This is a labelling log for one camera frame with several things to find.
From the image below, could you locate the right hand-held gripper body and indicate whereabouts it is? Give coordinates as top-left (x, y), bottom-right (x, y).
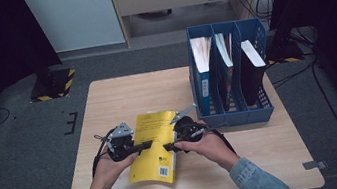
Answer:
top-left (167, 101), bottom-right (213, 147)

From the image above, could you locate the grey tape piece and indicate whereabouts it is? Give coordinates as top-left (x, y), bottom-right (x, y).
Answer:
top-left (302, 158), bottom-right (329, 172)

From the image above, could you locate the person's right hand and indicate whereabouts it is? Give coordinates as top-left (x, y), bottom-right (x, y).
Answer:
top-left (171, 114), bottom-right (243, 180)

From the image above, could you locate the black cable bundle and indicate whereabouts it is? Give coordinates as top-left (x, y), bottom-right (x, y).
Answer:
top-left (254, 0), bottom-right (279, 24)

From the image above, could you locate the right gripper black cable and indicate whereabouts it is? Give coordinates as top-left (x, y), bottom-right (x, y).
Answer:
top-left (207, 119), bottom-right (238, 158)

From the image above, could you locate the black book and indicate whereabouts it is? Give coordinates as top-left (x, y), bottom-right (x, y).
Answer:
top-left (234, 37), bottom-right (273, 107)

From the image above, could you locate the teal cover book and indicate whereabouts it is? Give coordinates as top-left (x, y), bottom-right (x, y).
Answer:
top-left (212, 31), bottom-right (243, 112)

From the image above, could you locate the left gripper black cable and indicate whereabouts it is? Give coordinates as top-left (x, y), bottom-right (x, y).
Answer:
top-left (86, 133), bottom-right (116, 178)

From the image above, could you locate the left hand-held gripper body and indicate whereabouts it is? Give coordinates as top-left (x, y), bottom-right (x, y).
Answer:
top-left (93, 119), bottom-right (140, 164)

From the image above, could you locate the white panel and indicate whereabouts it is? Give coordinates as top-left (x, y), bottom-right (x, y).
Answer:
top-left (22, 0), bottom-right (126, 57)

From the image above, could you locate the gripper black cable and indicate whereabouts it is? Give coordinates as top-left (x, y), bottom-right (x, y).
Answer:
top-left (86, 133), bottom-right (116, 178)
top-left (207, 119), bottom-right (238, 158)

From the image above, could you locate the blue file rack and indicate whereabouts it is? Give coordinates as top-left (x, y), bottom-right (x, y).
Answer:
top-left (181, 15), bottom-right (279, 133)

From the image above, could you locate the blue spine book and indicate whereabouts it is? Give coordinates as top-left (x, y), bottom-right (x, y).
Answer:
top-left (188, 34), bottom-right (224, 118)

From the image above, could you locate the person's left hand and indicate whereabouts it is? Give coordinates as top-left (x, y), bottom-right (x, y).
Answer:
top-left (89, 151), bottom-right (145, 189)

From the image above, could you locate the thin black floor cable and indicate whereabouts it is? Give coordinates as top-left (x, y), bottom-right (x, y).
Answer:
top-left (0, 106), bottom-right (13, 127)

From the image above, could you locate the yellow book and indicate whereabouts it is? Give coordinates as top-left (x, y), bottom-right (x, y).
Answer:
top-left (119, 107), bottom-right (189, 189)

